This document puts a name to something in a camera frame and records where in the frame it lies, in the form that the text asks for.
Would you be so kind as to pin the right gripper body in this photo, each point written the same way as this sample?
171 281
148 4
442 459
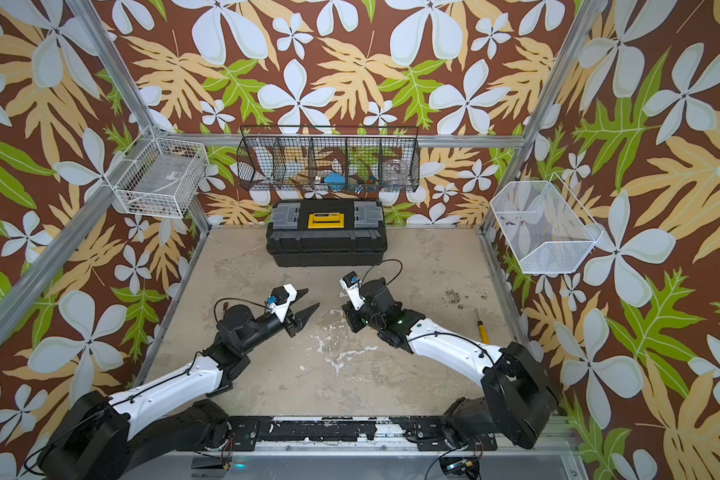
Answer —
360 318

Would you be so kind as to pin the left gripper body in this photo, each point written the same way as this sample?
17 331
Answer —
288 325

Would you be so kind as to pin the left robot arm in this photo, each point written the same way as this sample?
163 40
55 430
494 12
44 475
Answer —
104 437

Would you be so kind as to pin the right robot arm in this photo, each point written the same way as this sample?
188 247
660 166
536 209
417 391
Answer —
518 398

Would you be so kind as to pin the black plastic toolbox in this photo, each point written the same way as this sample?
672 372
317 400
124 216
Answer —
327 232

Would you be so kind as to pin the blue object in basket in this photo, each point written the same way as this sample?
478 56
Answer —
335 181

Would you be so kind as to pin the white mesh basket right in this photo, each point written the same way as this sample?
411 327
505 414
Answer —
547 228

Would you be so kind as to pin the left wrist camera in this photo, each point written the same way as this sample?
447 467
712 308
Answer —
279 301

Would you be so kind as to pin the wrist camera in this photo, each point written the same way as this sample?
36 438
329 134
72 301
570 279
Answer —
351 284
279 301

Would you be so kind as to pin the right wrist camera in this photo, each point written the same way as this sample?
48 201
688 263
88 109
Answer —
351 284

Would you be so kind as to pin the yellow handled screwdriver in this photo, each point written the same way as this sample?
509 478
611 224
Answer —
483 333

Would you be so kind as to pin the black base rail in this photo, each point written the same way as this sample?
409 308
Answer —
425 433

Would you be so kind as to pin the black wire basket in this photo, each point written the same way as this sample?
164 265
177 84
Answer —
371 158

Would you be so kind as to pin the white wire basket left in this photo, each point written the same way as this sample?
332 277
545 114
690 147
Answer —
159 176

